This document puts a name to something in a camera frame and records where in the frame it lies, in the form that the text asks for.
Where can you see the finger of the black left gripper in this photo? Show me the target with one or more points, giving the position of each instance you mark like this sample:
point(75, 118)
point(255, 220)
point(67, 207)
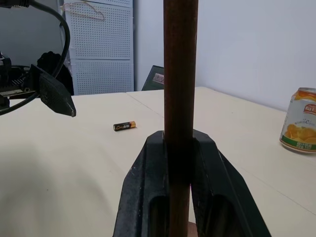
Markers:
point(55, 95)

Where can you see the pink clothes hanger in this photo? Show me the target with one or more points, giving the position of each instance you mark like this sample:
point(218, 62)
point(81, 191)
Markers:
point(84, 11)

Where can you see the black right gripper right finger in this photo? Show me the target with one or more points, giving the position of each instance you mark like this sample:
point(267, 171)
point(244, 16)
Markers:
point(217, 187)

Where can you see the orange juice can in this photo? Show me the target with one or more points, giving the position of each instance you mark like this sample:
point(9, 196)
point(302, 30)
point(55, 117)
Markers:
point(301, 121)

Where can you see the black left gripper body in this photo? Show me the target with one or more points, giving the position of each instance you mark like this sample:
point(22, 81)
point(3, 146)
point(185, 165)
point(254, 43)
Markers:
point(11, 81)

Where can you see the black and gold battery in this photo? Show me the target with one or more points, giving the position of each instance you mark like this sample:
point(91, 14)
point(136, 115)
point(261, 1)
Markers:
point(124, 126)

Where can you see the dark green box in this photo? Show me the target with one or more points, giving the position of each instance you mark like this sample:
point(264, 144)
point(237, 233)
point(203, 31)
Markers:
point(154, 82)

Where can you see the white perforated panel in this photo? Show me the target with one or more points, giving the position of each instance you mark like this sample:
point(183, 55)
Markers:
point(101, 49)

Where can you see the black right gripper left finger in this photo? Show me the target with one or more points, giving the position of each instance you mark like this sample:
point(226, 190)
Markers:
point(138, 187)

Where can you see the brown wooden pole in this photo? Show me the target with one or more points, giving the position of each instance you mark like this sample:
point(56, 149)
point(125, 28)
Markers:
point(181, 74)

